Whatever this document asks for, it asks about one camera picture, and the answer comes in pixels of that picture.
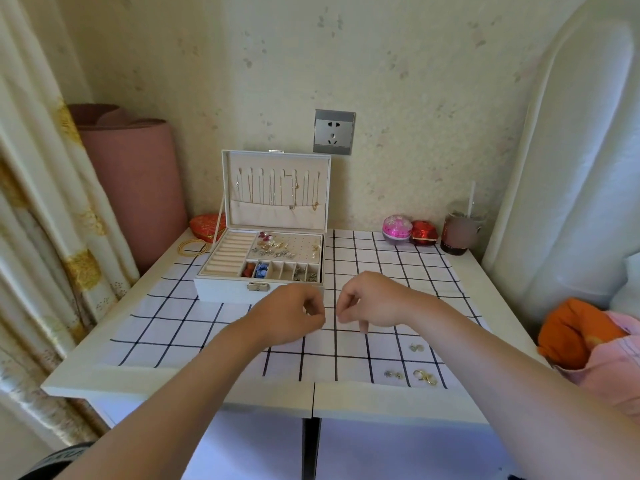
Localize person's right hand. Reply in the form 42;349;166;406
335;271;446;335

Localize person's left hand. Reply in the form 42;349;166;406
245;283;327;348

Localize white wooden jewelry box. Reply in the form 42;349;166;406
193;149;332;303

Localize person's right forearm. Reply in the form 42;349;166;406
409;294;640;480

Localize person's left forearm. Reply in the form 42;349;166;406
55;314;271;480

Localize pink round trinket box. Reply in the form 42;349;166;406
382;215;413;244

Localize red faceted gift box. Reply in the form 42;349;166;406
411;220;439;245

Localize red heart-shaped box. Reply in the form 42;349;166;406
189;213;227;243

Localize person's black printed trousers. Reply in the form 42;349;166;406
17;441;527;480

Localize clear plastic drink cup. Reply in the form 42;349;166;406
439;199;489;257

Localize white black-grid table cloth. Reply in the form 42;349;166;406
109;228;493;391

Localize thin gold bangle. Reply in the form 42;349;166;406
177;238;213;257

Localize orange plush cushion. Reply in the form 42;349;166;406
537;298;629;371

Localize pink rolled mat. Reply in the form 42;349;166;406
67;103;189;273

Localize white padded headboard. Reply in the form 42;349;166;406
482;0;640;335

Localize pink plaid blanket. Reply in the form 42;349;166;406
565;310;640;415

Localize cream gold floral curtain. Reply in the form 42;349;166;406
0;0;141;445

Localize row of thin chain necklaces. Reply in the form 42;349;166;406
235;167;321;211

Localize grey wall socket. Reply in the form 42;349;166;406
313;109;357;157

